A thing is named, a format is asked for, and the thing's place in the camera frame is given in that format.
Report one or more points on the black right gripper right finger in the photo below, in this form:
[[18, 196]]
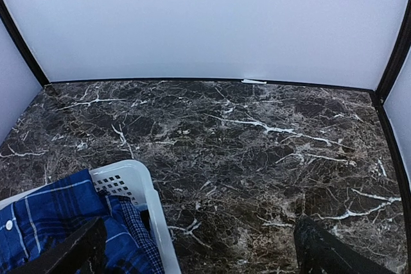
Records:
[[318, 251]]

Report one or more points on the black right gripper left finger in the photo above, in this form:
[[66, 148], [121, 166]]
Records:
[[83, 251]]

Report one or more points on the blue plaid long sleeve shirt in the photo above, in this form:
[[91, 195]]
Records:
[[43, 219]]

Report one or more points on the blue small-check shirt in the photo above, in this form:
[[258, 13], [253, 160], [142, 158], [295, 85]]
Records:
[[137, 221]]

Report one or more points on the white plastic laundry basket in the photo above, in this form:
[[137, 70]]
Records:
[[131, 178]]

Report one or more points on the white tape scrap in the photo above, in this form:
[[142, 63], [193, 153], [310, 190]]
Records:
[[248, 81]]

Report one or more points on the black frame post right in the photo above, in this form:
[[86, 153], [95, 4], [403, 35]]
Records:
[[395, 63]]

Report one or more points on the black frame post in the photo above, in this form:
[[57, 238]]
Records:
[[22, 46], [395, 63]]

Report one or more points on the black frame post left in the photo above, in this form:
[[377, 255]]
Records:
[[22, 46]]

